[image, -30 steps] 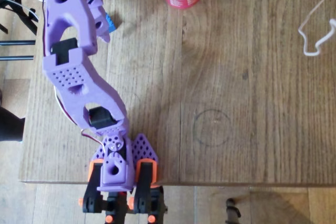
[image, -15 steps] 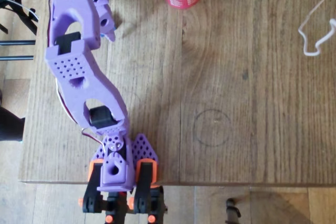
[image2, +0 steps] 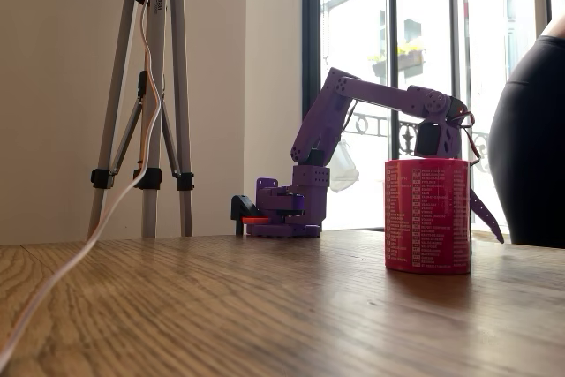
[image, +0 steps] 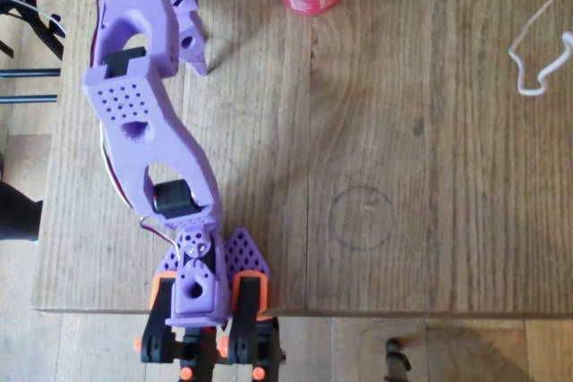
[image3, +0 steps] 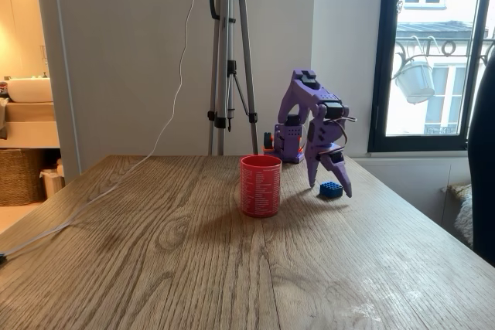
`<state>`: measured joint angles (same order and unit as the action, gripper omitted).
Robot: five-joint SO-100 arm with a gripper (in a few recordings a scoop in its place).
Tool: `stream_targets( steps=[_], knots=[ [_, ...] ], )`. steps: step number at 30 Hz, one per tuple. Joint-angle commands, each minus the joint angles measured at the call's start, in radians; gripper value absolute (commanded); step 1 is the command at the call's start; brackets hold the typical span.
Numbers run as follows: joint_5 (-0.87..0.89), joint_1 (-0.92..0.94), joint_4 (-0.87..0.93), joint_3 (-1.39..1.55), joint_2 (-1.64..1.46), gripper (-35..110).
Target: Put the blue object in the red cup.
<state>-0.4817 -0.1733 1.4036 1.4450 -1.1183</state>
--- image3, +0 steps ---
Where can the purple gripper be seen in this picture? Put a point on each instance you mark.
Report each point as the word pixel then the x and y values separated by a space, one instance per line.
pixel 328 162

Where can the blue toy brick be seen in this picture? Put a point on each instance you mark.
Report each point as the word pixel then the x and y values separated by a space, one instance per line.
pixel 330 189

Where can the purple robot arm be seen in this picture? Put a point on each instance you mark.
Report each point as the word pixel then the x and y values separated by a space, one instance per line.
pixel 305 94

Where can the red printed cup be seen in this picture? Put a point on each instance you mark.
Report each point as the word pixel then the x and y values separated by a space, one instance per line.
pixel 261 187

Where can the black orange table clamp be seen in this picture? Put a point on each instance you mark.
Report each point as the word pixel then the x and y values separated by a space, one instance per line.
pixel 267 141

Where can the white hanging planter pot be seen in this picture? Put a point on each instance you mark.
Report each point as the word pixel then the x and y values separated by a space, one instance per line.
pixel 415 80

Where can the furry beige cushion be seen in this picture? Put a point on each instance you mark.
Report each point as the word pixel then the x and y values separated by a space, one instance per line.
pixel 463 210

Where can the person in black clothes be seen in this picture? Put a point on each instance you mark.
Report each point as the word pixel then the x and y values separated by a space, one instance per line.
pixel 483 160

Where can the small white bin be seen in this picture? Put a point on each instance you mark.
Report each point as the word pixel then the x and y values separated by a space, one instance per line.
pixel 53 183

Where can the woven wicker basket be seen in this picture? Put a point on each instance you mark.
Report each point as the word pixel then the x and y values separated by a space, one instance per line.
pixel 19 177

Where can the white wash basin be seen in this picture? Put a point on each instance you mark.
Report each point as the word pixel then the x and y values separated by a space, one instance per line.
pixel 30 89

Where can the dark window frame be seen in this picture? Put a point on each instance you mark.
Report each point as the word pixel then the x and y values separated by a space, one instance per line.
pixel 381 75

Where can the silver camera tripod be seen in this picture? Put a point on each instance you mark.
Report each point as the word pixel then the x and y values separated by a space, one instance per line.
pixel 228 55

